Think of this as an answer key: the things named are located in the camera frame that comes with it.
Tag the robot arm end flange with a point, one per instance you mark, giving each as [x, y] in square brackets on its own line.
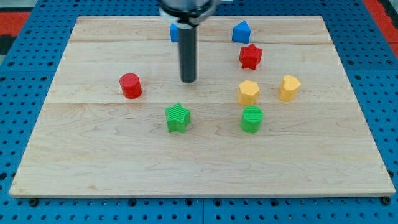
[187, 12]

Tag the green star block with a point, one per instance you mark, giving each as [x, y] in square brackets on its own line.
[177, 118]

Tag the red star block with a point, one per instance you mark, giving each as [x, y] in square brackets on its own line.
[250, 56]

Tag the yellow hexagon block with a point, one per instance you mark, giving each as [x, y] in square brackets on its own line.
[248, 93]

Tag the green cylinder block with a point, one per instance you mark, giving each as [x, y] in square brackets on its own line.
[251, 119]

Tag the wooden board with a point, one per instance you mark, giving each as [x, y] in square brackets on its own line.
[90, 141]

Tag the red cylinder block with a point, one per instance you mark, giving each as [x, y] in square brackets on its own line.
[130, 85]

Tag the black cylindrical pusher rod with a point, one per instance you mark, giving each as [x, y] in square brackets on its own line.
[187, 48]

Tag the blue cube block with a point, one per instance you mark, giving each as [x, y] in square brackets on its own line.
[173, 33]

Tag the blue triangle block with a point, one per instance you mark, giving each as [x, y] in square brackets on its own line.
[241, 33]

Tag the yellow heart block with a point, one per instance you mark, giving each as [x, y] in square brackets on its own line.
[289, 88]

